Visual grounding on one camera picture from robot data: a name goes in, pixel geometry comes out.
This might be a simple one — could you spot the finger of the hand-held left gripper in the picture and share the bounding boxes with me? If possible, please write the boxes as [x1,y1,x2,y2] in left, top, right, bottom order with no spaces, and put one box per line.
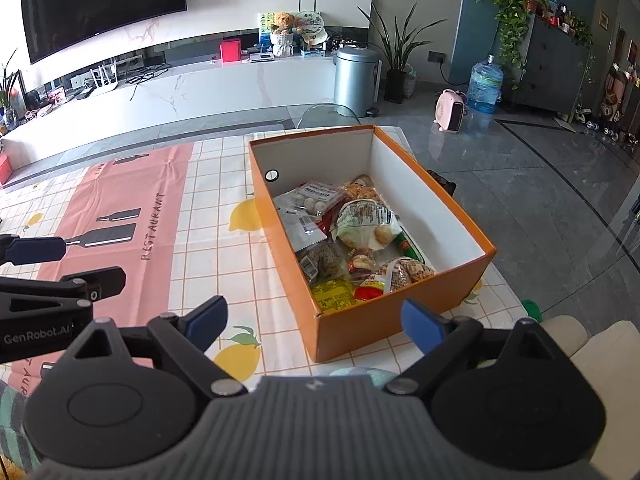
[0,234,68,267]
[0,266,127,311]

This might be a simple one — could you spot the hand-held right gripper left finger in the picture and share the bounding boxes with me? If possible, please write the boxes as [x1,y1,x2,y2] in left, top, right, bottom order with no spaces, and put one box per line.
[55,295,249,399]

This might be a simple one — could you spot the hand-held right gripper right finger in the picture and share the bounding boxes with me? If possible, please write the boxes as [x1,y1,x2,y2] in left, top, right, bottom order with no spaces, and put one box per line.
[384,298,571,397]

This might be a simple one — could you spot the red white striped packet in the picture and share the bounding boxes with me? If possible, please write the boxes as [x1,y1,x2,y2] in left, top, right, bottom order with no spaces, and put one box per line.
[354,256,437,302]

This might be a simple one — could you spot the orange cardboard box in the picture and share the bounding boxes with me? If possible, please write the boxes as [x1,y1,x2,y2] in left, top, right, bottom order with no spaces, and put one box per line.
[248,125,497,363]

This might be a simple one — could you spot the green sausage packet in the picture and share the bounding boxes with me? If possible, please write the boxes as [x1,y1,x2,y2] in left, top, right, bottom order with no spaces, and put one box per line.
[395,230,427,267]

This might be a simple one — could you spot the clear packet pale snack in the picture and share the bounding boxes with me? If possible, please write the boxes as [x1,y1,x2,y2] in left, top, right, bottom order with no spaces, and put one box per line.
[346,251,379,277]

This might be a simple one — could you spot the yellow snack packet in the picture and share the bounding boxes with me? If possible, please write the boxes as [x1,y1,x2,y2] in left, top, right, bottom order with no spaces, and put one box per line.
[311,279,359,316]

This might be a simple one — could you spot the green white chip bag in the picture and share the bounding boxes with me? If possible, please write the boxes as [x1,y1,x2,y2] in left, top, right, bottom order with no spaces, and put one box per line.
[331,199,404,252]

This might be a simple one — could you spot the clear packet dark snack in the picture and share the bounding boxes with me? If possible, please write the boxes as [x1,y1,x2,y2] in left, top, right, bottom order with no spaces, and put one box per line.
[298,239,351,282]

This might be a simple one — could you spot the grey foil packet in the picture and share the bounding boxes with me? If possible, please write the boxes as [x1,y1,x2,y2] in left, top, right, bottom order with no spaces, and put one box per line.
[273,192,329,254]

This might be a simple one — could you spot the red snack packet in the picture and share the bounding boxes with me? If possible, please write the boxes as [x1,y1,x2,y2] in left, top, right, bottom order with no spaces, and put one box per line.
[315,207,346,236]

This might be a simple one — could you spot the clear packet orange fried snack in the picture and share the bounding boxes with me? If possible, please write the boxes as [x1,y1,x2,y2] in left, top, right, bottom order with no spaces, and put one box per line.
[344,174,387,207]

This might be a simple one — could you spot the clear packet white balls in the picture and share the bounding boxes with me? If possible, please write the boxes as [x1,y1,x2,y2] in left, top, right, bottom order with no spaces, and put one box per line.
[287,180,342,217]

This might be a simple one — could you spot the teal patterned blanket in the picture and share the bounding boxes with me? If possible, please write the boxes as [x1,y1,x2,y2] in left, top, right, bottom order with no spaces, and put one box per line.
[0,379,41,480]

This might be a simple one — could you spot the small grassy potted plant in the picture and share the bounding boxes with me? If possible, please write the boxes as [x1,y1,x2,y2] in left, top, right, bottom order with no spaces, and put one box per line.
[0,49,23,126]

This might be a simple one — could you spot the white router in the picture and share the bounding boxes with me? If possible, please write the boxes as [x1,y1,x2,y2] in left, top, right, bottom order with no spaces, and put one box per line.
[90,60,120,96]

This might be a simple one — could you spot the beige cushion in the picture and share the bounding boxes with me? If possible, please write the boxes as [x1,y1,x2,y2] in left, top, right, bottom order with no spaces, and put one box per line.
[540,314,640,480]

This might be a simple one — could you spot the pink fan heater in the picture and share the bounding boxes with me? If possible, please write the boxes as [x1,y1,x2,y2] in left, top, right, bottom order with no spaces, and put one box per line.
[434,89,468,133]

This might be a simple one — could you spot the white marble tv cabinet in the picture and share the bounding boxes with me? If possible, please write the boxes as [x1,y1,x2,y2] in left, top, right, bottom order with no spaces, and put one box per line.
[0,55,341,183]

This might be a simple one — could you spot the blue water jug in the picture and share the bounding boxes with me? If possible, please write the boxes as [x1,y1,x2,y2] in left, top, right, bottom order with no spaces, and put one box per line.
[466,55,505,114]

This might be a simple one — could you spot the silver trash bin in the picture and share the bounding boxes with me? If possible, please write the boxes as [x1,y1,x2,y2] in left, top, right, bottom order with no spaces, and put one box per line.
[333,46,381,118]

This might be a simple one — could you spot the black curved television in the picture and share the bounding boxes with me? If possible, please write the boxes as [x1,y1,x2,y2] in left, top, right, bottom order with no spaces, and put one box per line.
[20,0,188,65]

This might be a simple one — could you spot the tall leafy potted plant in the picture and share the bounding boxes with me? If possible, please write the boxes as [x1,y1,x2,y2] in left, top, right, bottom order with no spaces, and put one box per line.
[357,4,448,105]

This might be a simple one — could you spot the grey chest of drawers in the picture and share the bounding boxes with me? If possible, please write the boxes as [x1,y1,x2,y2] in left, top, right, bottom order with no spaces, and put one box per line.
[515,12,593,113]

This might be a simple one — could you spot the printed picture board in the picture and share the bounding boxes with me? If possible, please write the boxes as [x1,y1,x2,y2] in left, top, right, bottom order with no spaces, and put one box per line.
[257,11,276,53]

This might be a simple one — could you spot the brown teddy bear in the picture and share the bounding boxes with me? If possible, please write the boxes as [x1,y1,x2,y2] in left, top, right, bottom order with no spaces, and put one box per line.
[270,11,297,36]

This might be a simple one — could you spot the round paper fan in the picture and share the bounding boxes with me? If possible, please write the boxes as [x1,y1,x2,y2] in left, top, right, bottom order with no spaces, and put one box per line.
[295,10,326,43]

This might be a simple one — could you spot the hanging ivy plant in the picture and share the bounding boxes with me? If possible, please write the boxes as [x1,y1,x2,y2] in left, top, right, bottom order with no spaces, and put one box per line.
[445,0,548,91]

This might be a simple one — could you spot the row of bottles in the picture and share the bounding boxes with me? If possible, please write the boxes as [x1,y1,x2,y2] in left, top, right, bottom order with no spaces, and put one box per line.
[542,0,596,36]

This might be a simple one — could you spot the black cables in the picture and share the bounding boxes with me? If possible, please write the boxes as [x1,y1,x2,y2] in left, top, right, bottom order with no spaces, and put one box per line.
[125,67,171,86]

